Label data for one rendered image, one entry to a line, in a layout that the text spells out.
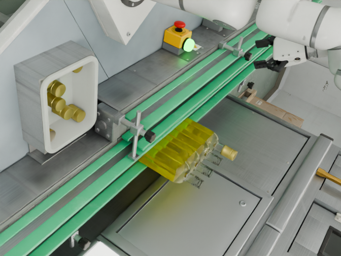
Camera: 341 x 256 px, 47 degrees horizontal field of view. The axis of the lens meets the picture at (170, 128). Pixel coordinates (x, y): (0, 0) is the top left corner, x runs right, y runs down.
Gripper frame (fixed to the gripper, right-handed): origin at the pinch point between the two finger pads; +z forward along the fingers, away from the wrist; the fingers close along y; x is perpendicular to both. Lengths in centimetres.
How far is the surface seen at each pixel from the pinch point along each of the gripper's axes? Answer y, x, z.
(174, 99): -23.4, 10.3, 21.6
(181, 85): -15.4, 7.0, 21.9
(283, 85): 393, -500, 81
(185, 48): 0.3, 7.8, 22.7
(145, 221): -57, -3, 30
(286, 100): 361, -503, 76
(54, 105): -44, 38, 38
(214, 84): -2.9, -8.9, 17.5
